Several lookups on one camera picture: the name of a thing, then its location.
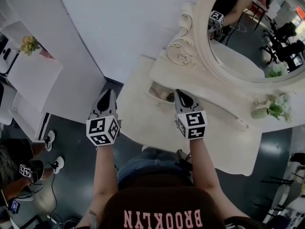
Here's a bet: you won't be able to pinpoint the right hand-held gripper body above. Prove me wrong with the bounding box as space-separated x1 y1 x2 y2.
176 110 208 141

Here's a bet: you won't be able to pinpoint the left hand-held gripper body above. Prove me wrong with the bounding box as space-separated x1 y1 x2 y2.
86 114 122 147

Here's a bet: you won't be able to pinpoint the small cream drawer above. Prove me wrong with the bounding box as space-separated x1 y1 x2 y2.
145 80 177 109

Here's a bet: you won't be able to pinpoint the cream ornate dressing table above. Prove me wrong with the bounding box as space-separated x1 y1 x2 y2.
116 49 295 177

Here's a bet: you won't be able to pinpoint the person's left forearm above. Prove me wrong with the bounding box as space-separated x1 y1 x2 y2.
91 146 120 224

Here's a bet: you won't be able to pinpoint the person's right forearm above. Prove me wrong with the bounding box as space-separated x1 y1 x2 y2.
189 138 239 221

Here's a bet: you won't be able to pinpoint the black waist pack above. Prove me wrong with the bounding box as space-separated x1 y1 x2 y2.
175 149 194 176

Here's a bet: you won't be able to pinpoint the person's blue jeans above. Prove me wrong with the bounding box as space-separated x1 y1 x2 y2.
116 146 191 188

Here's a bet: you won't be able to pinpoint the white desk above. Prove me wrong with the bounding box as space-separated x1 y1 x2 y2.
7 20 64 112

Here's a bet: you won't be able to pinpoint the pale green vase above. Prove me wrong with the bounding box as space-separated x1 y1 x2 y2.
251 107 269 120

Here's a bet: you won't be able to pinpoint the tall white shelving unit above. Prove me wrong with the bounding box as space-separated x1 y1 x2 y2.
0 0 107 124

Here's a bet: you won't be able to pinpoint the white cabinet with black strip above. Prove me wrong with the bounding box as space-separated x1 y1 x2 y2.
9 92 52 143

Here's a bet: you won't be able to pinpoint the oval cream framed mirror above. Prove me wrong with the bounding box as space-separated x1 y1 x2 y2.
166 0 305 95

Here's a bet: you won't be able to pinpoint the pink box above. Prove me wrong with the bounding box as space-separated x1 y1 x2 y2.
39 48 57 61

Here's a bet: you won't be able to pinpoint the person's brown t-shirt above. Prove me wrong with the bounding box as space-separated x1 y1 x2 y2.
78 175 265 229

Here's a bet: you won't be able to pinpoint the white artificial flowers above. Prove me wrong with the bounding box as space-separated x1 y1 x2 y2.
266 95 293 124

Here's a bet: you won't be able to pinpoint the yellow flower plant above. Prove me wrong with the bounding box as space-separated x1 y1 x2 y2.
20 35 40 56

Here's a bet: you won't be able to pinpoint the white robot with black top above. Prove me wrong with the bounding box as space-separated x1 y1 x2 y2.
0 82 13 126
0 36 21 77

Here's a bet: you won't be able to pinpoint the phone with blue screen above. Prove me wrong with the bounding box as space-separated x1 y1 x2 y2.
9 198 21 215

